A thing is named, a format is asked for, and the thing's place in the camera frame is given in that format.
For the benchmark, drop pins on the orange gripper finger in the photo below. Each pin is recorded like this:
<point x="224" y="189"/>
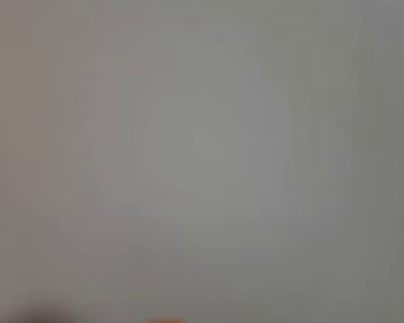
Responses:
<point x="165" y="320"/>

